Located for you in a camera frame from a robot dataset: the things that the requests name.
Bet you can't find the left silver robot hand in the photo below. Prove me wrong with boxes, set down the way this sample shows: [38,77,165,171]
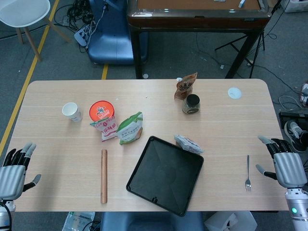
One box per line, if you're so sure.
[0,141,42,201]

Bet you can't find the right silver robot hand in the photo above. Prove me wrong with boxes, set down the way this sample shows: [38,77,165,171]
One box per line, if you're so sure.
[255,135,308,189]

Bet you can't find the white plastic food bag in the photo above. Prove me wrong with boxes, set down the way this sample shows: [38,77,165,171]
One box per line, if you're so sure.
[174,134,204,155]

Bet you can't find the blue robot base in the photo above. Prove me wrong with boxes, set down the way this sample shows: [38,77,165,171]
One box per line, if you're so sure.
[87,0,148,66]

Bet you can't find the clear plastic bag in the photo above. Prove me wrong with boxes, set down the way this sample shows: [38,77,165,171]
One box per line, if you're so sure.
[63,211,96,231]

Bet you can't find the pink white seasoning bag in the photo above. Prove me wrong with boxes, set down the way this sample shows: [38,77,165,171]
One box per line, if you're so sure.
[90,115,118,143]

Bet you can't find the black square baking tray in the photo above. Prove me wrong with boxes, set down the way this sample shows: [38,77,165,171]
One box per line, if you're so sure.
[126,135,205,218]

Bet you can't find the green white corn starch bag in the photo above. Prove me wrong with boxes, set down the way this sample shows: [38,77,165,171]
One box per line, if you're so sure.
[116,111,144,146]

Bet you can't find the grey black sneaker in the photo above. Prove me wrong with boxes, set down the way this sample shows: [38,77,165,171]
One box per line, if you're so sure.
[283,120,308,153]

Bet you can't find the metal fork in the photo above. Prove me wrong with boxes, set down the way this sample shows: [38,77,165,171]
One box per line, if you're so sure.
[244,154,252,193]

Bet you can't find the black flat floor device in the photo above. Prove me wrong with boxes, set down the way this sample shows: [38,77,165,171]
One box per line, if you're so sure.
[279,111,308,124]

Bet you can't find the white paper cup stack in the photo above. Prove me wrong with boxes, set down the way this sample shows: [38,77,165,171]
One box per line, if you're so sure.
[62,102,83,122]

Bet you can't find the white round plastic lid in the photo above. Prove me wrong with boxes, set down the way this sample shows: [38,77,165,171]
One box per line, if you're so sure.
[227,87,242,100]

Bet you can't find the wooden rolling pin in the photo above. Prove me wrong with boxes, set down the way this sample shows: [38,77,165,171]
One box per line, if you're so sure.
[100,149,109,205]

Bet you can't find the orange lidded round container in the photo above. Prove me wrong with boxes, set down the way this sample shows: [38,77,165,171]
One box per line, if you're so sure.
[89,101,115,124]

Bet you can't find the glass jar black lid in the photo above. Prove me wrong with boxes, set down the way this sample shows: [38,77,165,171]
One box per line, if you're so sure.
[181,94,201,115]

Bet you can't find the brown spouted sauce pouch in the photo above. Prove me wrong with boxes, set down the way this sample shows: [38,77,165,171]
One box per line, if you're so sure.
[174,72,198,101]

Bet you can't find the black tripod stand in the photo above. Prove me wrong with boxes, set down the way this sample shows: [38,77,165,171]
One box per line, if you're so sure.
[214,28,267,67]

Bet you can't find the white power strip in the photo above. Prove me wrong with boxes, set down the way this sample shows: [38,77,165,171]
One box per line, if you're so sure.
[74,23,97,47]

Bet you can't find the white chair wooden legs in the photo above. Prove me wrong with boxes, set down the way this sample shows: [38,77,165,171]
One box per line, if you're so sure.
[0,0,73,62]

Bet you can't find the dark wood mahjong table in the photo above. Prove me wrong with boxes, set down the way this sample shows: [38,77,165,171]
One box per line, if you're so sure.
[127,0,271,79]

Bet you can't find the grey floor cable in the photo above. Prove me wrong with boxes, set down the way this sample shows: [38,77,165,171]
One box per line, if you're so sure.
[278,88,308,112]

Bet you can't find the black cable tangle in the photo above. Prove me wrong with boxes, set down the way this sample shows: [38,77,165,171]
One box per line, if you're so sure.
[53,0,97,32]

